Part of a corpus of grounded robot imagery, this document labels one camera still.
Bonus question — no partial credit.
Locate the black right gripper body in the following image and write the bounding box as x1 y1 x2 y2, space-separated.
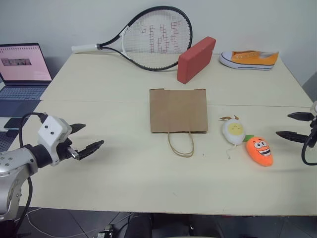
306 115 317 147

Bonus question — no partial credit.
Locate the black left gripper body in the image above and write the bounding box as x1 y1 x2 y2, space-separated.
55 138 80 163

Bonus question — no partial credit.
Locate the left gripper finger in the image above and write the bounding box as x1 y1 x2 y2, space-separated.
70 123 87 136
77 140 105 161

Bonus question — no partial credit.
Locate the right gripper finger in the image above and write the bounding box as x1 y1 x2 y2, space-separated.
275 130 309 145
287 112 314 122

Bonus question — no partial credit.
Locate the brown paper bag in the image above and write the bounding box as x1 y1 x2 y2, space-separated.
149 88 209 158

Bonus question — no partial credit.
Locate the orange carrot plush toy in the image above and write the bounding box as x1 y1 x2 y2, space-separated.
242 134 274 168

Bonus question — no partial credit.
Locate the dark smartphone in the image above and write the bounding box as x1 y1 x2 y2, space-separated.
3 117 25 131

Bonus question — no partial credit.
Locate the white egg plush toy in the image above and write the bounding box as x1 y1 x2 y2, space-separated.
218 114 247 160

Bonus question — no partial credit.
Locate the orange canvas sneaker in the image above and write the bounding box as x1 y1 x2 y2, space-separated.
218 50 280 71

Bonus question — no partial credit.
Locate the open laptop computer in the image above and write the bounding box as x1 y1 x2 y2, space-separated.
0 43 53 101

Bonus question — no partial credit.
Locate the black white tennis racket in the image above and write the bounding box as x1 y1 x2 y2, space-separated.
71 6 194 72

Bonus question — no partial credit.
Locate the red foam brick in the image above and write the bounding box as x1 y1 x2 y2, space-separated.
177 36 217 85

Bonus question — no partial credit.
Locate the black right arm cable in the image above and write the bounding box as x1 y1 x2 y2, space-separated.
301 137 317 166

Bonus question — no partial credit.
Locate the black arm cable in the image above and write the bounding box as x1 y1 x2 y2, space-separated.
301 137 317 166
9 112 49 238

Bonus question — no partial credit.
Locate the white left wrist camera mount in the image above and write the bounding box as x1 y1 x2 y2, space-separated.
37 116 73 167

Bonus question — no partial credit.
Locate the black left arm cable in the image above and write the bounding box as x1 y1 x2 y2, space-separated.
9 112 49 238

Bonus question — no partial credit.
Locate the thin white floor cable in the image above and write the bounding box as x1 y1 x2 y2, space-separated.
26 207 100 236

